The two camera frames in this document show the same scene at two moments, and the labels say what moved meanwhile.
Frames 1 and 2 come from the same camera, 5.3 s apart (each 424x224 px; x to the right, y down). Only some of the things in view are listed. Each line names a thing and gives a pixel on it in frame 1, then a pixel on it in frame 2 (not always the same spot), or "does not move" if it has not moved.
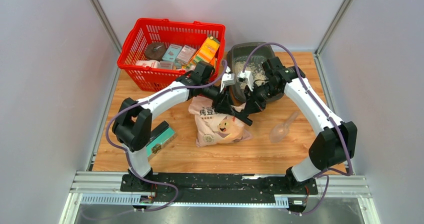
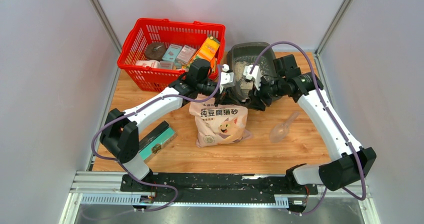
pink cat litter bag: (213, 127) does not move
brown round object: (155, 51) does not move
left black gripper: (224, 104) -> (228, 97)
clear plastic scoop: (280, 131) does not move
